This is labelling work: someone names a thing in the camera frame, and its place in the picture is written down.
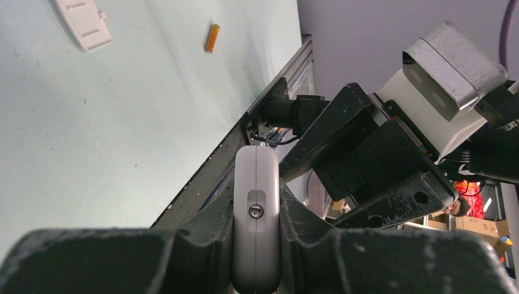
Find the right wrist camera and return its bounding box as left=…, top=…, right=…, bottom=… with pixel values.
left=377, top=21, right=508, bottom=157

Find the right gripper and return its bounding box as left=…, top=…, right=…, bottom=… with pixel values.
left=279, top=83, right=458, bottom=228

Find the orange battery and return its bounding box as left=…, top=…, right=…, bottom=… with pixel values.
left=204, top=23, right=220, bottom=53

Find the white remote control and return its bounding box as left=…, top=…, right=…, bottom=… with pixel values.
left=231, top=146, right=281, bottom=293

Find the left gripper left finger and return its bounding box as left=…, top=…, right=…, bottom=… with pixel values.
left=1, top=175, right=234, bottom=293

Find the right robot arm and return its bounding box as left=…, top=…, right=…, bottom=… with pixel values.
left=259, top=81, right=518, bottom=228

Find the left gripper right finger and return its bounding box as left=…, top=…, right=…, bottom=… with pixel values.
left=278, top=183, right=515, bottom=293

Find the white battery cover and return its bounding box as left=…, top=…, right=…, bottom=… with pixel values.
left=54, top=0, right=113, bottom=52

